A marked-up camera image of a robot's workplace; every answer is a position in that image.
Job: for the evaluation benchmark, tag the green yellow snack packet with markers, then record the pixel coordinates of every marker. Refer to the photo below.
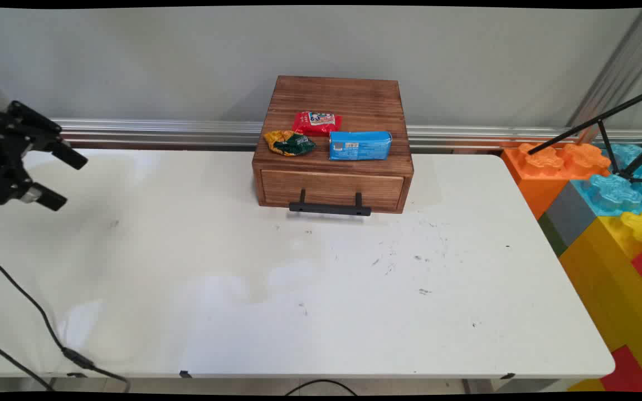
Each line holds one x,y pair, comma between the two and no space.
289,143

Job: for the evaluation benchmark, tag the black table edge clip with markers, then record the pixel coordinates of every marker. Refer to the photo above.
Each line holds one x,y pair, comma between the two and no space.
185,374
507,376

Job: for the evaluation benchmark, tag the red snack packet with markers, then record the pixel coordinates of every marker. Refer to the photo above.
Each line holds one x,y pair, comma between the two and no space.
315,123

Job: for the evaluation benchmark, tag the brown wooden drawer cabinet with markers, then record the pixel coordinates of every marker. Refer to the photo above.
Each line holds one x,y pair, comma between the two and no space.
349,100

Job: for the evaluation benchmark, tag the blue snack packet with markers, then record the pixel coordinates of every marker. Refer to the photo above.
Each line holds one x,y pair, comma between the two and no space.
360,146

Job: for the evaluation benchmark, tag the orange giant toy brick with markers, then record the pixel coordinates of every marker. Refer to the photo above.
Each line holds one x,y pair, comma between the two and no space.
544,178

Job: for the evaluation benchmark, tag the dark green giant toy brick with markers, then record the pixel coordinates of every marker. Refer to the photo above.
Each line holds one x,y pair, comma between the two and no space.
552,236

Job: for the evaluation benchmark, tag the grey giant toy brick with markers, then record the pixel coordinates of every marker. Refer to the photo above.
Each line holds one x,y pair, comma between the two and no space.
569,214

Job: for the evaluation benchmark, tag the translucent blue giant toy brick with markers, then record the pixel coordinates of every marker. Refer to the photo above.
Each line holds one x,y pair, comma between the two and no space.
613,192

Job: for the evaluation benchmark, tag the black tripod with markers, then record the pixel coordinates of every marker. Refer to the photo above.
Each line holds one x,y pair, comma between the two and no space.
616,153

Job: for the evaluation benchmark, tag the horizontal aluminium rail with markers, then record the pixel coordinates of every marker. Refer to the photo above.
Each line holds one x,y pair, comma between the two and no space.
159,132

